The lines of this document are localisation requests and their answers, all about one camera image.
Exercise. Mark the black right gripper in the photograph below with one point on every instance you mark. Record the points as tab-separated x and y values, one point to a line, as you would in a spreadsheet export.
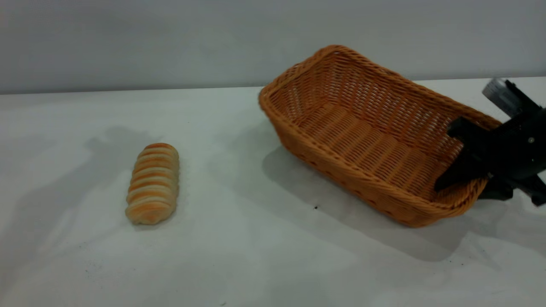
512	149

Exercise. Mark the orange woven wicker basket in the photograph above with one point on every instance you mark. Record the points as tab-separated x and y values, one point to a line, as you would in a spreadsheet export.
362	179

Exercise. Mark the striped long bread roll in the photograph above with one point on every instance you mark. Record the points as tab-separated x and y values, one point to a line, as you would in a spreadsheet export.
152	183

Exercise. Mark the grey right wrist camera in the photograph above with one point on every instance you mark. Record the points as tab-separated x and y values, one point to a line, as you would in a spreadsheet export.
501	96

